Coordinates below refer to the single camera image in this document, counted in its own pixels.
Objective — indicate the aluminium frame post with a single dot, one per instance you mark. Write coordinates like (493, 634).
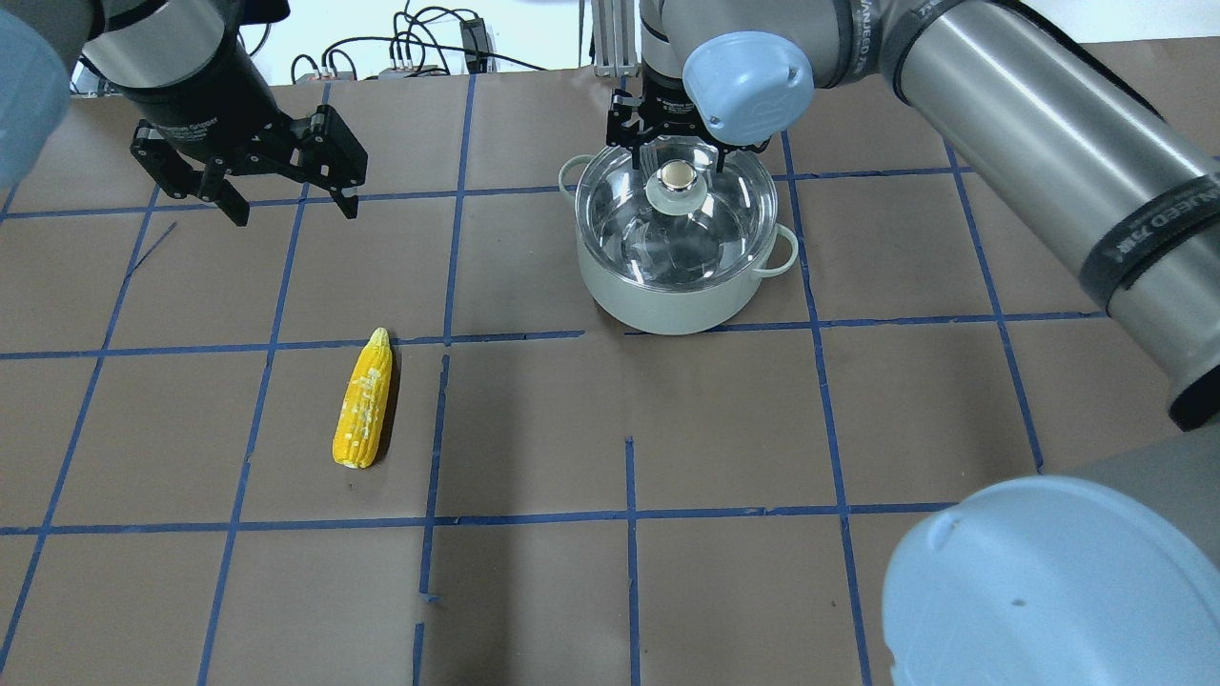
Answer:
(614, 37)

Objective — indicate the brown paper table cover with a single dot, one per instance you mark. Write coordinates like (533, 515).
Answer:
(556, 500)

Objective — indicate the pale green steel pot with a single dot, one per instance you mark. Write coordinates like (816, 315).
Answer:
(678, 313)

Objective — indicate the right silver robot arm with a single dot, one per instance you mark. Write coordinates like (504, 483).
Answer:
(1104, 576)

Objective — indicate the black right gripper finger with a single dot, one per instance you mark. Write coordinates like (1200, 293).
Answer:
(721, 152)
(634, 122)

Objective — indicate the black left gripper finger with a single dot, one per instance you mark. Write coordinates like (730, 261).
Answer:
(331, 158)
(178, 179)

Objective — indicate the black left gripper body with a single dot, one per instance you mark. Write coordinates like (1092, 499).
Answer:
(212, 98)

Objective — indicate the yellow corn cob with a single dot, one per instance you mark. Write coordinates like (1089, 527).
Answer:
(361, 420)

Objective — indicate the glass pot lid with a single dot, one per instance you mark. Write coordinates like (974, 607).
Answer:
(674, 225)

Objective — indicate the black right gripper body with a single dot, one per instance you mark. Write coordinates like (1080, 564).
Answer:
(664, 108)

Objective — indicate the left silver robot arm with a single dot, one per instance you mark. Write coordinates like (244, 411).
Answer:
(138, 44)

